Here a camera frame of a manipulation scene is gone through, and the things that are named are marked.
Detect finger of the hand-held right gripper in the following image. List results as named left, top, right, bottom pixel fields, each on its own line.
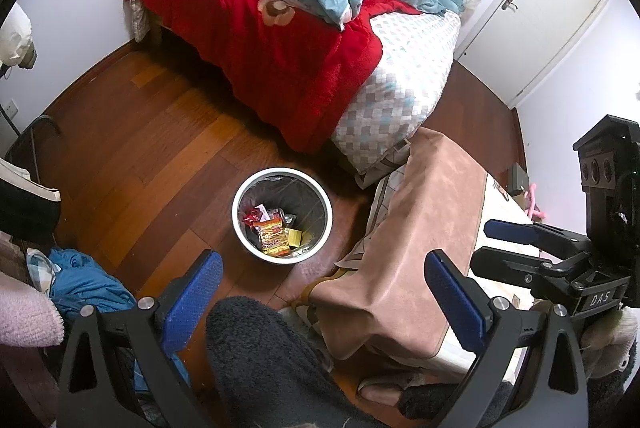
left=484, top=218, right=593, bottom=261
left=471, top=247, right=581, bottom=294

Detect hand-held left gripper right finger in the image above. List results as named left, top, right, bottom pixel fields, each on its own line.
left=424, top=249, right=590, bottom=428

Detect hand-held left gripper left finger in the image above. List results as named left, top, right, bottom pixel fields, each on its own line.
left=57, top=249, right=224, bottom=428

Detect white trash bin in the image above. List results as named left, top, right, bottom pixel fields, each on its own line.
left=231, top=168, right=334, bottom=265

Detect cream patterned table cover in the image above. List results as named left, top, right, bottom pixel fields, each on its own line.
left=335, top=168, right=546, bottom=386

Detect pink plastic item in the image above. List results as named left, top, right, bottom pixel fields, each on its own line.
left=525, top=182, right=548, bottom=219

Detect grey box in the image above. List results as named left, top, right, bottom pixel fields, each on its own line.
left=509, top=163, right=529, bottom=194

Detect brown table cloth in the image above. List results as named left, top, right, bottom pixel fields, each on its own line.
left=310, top=128, right=488, bottom=361

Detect person's dark fuzzy pants leg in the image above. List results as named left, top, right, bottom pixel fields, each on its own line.
left=206, top=297, right=396, bottom=428
left=397, top=380, right=516, bottom=421

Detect orange snack packet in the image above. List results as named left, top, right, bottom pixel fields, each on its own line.
left=252, top=215, right=293, bottom=257

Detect beige slipper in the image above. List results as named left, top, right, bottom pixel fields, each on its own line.
left=357, top=370, right=426, bottom=406
left=280, top=303, right=335, bottom=373

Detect blue clothes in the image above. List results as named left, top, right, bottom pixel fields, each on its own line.
left=27, top=248, right=191, bottom=389

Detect light plaid cloth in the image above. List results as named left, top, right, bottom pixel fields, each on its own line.
left=26, top=249, right=55, bottom=294

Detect pink fuzzy cloth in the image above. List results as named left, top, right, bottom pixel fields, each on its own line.
left=0, top=270, right=66, bottom=349

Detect bed with red blanket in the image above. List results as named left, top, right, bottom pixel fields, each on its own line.
left=129, top=0, right=462, bottom=189

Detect black white garment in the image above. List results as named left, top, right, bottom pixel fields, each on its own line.
left=0, top=158, right=62, bottom=241

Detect white door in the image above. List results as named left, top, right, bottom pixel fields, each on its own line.
left=452, top=0, right=610, bottom=109

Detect black chair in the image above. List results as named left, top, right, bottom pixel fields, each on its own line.
left=4, top=114, right=63, bottom=189

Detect red blanket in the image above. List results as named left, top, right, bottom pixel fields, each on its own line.
left=124, top=0, right=426, bottom=154

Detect white cloth bundle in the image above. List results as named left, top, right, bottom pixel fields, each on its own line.
left=0, top=3, right=38, bottom=69

